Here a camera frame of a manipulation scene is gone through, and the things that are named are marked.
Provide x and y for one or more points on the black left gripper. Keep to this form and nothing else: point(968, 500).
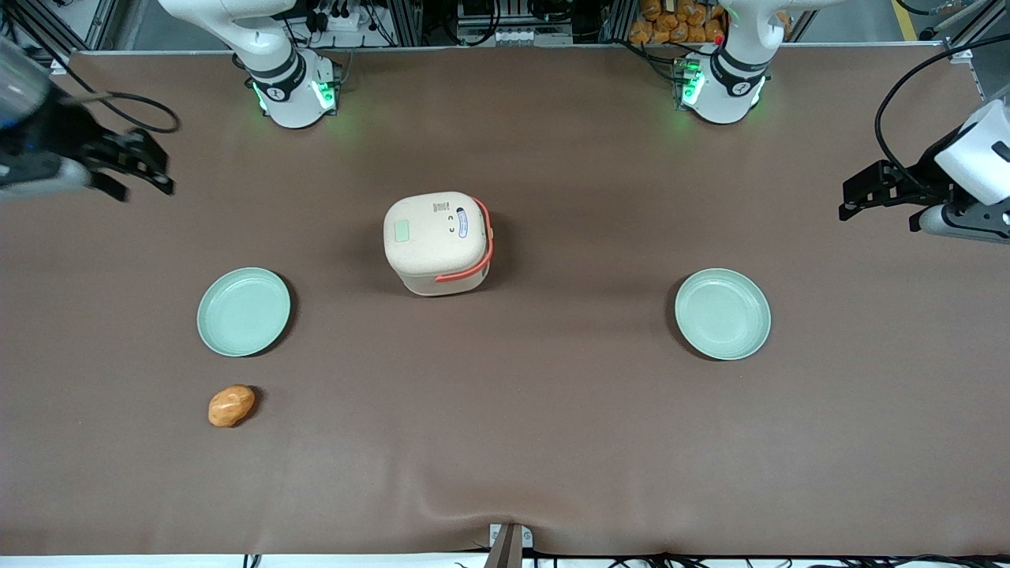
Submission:
point(922, 178)

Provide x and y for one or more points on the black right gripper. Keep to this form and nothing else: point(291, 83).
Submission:
point(65, 136)

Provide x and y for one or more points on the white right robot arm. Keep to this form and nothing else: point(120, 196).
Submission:
point(276, 47)

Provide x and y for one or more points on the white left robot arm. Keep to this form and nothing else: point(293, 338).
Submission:
point(730, 71)

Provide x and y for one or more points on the pale green plate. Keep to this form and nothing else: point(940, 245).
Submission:
point(243, 312)
point(722, 314)

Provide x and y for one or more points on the orange-brown bread roll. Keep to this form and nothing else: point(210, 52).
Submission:
point(230, 406)

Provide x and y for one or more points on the white power strip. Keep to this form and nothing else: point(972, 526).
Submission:
point(341, 20)

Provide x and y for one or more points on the bag of orange bread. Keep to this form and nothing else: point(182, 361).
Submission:
point(675, 24)

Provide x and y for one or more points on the brown table mat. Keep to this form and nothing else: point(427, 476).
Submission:
point(552, 434)

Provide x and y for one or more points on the metal table clamp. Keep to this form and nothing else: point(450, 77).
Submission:
point(506, 546)

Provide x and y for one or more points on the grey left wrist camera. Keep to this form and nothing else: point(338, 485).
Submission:
point(963, 223)

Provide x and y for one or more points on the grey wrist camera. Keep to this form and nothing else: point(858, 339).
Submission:
point(963, 223)
point(35, 177)

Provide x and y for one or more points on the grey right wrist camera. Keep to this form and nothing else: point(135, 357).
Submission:
point(35, 177)

